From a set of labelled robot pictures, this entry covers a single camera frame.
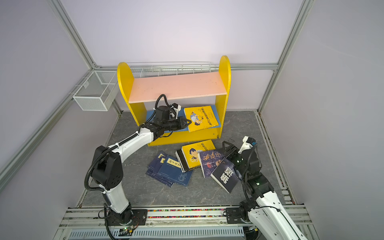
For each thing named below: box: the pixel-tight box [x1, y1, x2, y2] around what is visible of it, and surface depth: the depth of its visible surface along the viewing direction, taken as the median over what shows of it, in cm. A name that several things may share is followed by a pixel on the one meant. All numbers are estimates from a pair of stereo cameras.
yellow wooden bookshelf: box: [117, 55, 232, 147], surface depth 78 cm
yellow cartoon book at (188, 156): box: [175, 139, 216, 173], surface depth 91 cm
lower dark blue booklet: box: [145, 151, 175, 188], surface depth 89 cm
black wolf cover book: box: [210, 157, 242, 194], surface depth 85 cm
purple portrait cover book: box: [198, 149, 226, 179], surface depth 88 cm
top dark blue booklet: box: [158, 155, 194, 187], surface depth 86 cm
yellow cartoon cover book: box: [184, 105, 219, 133], surface depth 92 cm
